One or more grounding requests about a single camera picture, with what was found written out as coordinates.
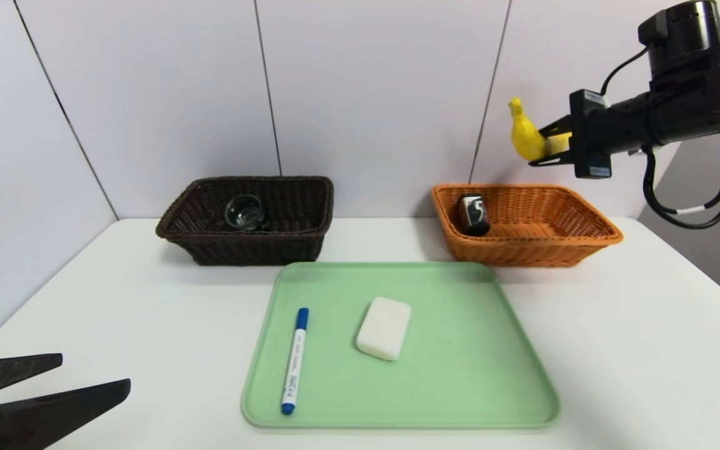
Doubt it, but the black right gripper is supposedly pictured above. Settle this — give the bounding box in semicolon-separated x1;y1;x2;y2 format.
527;89;654;179

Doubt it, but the yellow banana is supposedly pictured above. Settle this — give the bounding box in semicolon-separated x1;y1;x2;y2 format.
509;97;573;162

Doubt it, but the black snack box red print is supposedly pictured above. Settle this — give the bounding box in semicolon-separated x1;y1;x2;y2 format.
457;195;491;237

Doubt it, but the white soap bar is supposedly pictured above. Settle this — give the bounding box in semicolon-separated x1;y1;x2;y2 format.
356;296;412;362

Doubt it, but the clear glass cup with handle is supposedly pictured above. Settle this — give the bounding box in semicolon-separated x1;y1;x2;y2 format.
224;194;267;232

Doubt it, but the orange wicker basket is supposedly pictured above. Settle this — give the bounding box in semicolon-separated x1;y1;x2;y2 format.
431;183;624;268

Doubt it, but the dark brown wicker basket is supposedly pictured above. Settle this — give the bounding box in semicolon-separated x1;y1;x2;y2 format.
156;176;335;266

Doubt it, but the light green plastic tray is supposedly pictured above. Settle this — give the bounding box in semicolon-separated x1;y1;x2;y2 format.
241;261;562;431

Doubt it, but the blue and white marker pen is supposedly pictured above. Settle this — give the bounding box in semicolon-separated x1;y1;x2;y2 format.
281;307;310;416

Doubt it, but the black right arm cable loop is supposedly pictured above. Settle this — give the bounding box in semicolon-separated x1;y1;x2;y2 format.
642;128;720;230

